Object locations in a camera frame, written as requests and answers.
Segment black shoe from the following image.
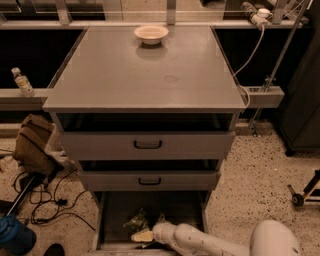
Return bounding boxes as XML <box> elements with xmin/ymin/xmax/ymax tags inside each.
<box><xmin>43</xmin><ymin>243</ymin><xmax>65</xmax><ymax>256</ymax></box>

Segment green jalapeno chip bag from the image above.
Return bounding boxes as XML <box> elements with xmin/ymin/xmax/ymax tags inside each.
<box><xmin>123</xmin><ymin>208</ymin><xmax>165</xmax><ymax>249</ymax></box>

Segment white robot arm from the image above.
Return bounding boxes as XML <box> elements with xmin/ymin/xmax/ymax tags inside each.
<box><xmin>131</xmin><ymin>220</ymin><xmax>302</xmax><ymax>256</ymax></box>

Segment grey open bottom drawer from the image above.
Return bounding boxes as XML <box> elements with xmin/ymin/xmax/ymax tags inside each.
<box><xmin>87</xmin><ymin>191</ymin><xmax>210</xmax><ymax>256</ymax></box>

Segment black floor cables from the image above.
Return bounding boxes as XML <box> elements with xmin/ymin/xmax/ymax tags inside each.
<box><xmin>12</xmin><ymin>168</ymin><xmax>97</xmax><ymax>232</ymax></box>

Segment grey middle drawer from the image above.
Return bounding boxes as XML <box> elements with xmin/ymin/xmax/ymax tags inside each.
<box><xmin>79</xmin><ymin>171</ymin><xmax>220</xmax><ymax>191</ymax></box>

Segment clear plastic water bottle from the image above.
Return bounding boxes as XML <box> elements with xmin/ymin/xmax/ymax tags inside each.
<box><xmin>11</xmin><ymin>67</ymin><xmax>35</xmax><ymax>97</ymax></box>

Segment black wheeled stand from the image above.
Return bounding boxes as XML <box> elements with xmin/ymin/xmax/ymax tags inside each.
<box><xmin>288</xmin><ymin>170</ymin><xmax>320</xmax><ymax>207</ymax></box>

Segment metal pole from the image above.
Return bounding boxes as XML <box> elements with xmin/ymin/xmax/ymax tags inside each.
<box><xmin>249</xmin><ymin>0</ymin><xmax>313</xmax><ymax>137</ymax></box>

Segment white power adapter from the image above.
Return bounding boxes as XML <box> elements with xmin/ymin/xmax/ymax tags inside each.
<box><xmin>241</xmin><ymin>2</ymin><xmax>271</xmax><ymax>30</ymax></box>

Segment white paper bowl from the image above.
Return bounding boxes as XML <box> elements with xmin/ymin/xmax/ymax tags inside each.
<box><xmin>134</xmin><ymin>25</ymin><xmax>169</xmax><ymax>45</ymax></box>

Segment white cable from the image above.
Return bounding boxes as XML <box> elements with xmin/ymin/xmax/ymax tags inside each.
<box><xmin>232</xmin><ymin>23</ymin><xmax>266</xmax><ymax>109</ymax></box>

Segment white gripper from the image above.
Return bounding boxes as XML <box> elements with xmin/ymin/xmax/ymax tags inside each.
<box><xmin>131</xmin><ymin>221</ymin><xmax>177</xmax><ymax>246</ymax></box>

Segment grey drawer cabinet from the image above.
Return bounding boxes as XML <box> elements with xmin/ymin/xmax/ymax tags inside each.
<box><xmin>42</xmin><ymin>25</ymin><xmax>248</xmax><ymax>256</ymax></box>

